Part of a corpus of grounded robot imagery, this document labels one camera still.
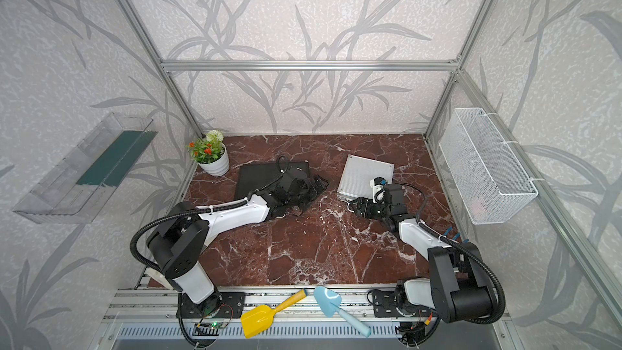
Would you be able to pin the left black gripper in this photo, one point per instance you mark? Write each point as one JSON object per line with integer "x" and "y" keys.
{"x": 313, "y": 192}

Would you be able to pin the yellow toy shovel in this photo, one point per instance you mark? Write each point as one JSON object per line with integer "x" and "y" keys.
{"x": 261, "y": 317}

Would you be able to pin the potted plant red flowers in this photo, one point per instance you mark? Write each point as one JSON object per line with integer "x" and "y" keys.
{"x": 210, "y": 153}

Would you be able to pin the black poker case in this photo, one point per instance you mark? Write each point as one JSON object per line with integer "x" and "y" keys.
{"x": 255, "y": 176}

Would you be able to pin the pink object in basket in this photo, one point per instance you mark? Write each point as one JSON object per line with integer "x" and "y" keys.
{"x": 478, "y": 208}

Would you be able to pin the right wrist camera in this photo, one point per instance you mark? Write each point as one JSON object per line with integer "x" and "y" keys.
{"x": 377, "y": 187}

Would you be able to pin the white wire mesh basket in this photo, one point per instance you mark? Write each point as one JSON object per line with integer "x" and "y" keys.
{"x": 482, "y": 164}

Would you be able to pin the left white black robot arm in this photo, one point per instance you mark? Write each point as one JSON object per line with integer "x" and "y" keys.
{"x": 172, "y": 244}

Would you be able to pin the small circuit board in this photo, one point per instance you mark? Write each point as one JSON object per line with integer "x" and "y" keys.
{"x": 211, "y": 326}

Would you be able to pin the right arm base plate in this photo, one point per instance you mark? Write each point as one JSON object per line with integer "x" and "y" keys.
{"x": 395, "y": 304}

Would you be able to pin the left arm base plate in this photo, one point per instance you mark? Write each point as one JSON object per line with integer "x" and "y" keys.
{"x": 227, "y": 305}

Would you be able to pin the light blue toy shovel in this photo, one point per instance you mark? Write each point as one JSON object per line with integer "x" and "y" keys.
{"x": 329, "y": 302}

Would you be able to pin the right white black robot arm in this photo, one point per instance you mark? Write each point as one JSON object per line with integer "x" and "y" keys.
{"x": 461, "y": 286}

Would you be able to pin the clear plastic wall shelf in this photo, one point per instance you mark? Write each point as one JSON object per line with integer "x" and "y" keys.
{"x": 76, "y": 190}

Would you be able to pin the silver aluminium poker case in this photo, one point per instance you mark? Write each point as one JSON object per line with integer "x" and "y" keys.
{"x": 358, "y": 177}

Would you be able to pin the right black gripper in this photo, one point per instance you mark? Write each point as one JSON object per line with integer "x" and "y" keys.
{"x": 363, "y": 201}

